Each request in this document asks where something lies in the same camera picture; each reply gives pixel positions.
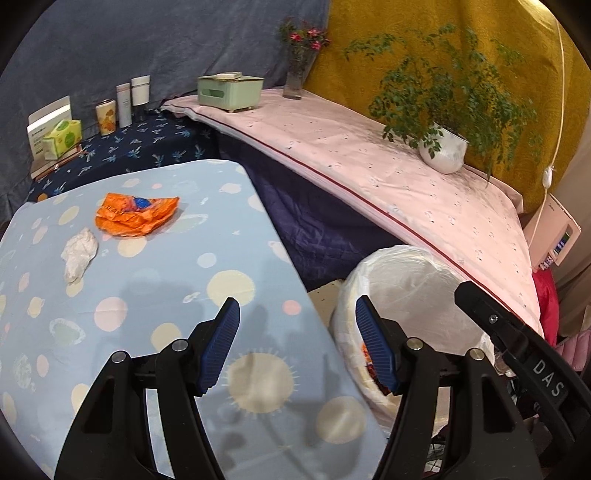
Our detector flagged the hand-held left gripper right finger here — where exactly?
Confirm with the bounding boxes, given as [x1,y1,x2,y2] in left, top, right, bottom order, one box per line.
[355,295,542,480]

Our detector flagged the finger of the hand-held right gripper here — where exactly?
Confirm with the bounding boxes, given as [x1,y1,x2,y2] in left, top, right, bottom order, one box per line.
[454,280,591,469]

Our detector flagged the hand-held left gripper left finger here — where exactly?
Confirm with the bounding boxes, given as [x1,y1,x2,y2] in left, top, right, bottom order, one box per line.
[54,298,242,480]

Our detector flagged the trash bin with white bag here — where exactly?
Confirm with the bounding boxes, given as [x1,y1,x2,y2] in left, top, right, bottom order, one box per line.
[331,246,509,437]

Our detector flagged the red cloth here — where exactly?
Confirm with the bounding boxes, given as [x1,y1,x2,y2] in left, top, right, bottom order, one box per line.
[531,268,561,344]

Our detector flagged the pink fabric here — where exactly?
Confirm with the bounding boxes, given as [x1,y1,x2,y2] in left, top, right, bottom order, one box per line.
[556,330,591,370]

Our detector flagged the light blue dotted tablecloth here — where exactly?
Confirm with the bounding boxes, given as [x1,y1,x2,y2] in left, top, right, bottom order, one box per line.
[0,159,389,480]

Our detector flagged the pink device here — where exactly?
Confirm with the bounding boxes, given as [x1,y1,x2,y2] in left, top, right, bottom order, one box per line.
[524,194,583,268]

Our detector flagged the orange crumpled plastic bag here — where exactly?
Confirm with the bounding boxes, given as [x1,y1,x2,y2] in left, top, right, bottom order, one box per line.
[95,192,181,237]

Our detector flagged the white crumpled tissue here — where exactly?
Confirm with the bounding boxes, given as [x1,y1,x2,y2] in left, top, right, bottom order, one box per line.
[61,229,99,284]

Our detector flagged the pink cloth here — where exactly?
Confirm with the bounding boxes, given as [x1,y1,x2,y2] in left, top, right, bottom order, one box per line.
[161,88,546,337]

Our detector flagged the potted plant in white pot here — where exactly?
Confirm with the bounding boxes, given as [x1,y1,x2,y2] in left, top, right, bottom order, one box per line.
[344,23,543,188]

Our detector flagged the navy printed cloth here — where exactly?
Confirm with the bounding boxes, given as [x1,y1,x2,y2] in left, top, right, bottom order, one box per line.
[25,108,220,204]

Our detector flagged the orange pencil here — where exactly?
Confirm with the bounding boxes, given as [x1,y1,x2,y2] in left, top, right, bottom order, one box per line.
[32,148,86,181]

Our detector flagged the green tissue box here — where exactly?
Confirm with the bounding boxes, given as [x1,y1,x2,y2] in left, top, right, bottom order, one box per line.
[197,71,264,113]

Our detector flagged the yellow printed can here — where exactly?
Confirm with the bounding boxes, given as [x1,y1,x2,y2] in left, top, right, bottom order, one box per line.
[95,99,117,136]

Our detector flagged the white slim bottle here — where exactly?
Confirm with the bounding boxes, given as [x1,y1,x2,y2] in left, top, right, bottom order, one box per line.
[115,83,133,128]

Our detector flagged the green tissue pack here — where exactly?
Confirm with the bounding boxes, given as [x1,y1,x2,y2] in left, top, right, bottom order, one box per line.
[44,119,83,158]

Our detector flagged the white tumbler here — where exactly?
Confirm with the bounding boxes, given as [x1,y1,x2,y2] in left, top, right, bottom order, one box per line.
[130,75,151,121]

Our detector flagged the glass vase with pink flowers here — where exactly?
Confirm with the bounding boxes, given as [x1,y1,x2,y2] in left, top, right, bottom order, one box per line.
[278,16,331,100]

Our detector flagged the white cardboard box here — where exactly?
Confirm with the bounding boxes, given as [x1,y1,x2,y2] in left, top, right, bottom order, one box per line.
[27,95,75,162]

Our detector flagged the yellow blanket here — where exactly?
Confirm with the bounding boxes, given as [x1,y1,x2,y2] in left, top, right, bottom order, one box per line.
[302,0,591,215]

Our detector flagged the blue-grey blanket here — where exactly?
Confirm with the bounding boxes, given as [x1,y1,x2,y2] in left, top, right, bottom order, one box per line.
[0,0,333,222]

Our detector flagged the white cable with switch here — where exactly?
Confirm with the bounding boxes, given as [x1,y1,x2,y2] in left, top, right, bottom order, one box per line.
[526,18,571,252]

